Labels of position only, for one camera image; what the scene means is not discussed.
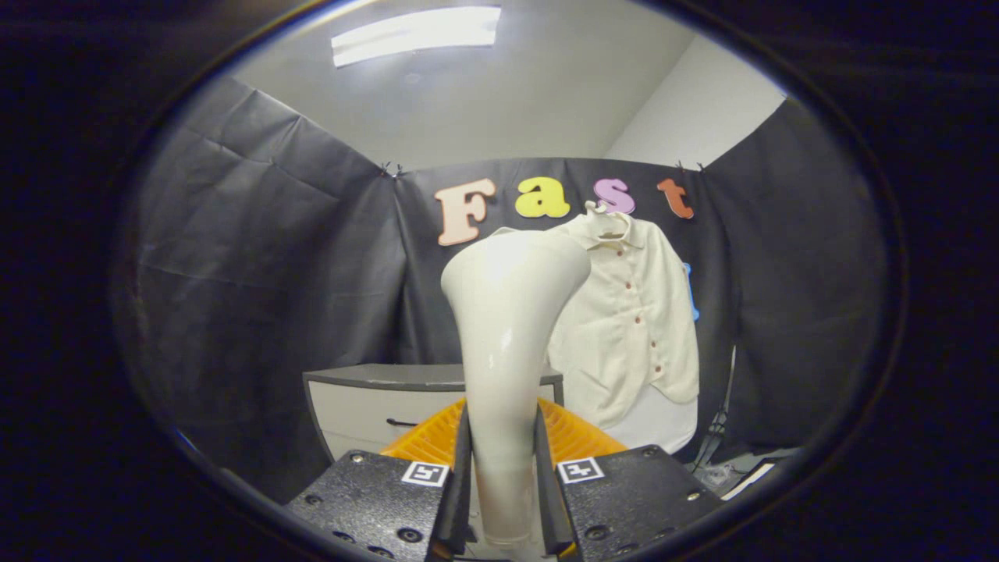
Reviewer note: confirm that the grey drawer cabinet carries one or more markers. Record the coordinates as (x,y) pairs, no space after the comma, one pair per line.
(351,406)

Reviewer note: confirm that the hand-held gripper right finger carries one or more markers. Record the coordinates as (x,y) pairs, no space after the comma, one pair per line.
(546,499)

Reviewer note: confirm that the white garment steamer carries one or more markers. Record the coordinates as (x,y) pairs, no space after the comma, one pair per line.
(507,328)

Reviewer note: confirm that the ceiling light panel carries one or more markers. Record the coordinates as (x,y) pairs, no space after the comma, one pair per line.
(414,35)

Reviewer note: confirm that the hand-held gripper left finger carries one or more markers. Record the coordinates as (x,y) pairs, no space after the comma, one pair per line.
(462,499)

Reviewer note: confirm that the cream button-up shirt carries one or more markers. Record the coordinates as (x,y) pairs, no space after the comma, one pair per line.
(624,336)

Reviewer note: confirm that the white mannequin torso stand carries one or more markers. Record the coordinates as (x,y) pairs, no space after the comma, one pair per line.
(655,425)

